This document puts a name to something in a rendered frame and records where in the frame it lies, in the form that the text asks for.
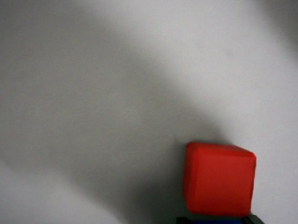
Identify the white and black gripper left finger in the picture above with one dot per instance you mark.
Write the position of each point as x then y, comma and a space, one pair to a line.
182, 220

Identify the red block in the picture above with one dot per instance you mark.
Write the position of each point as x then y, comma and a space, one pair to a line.
218, 179

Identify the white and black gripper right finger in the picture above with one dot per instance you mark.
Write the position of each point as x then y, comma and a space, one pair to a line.
252, 219

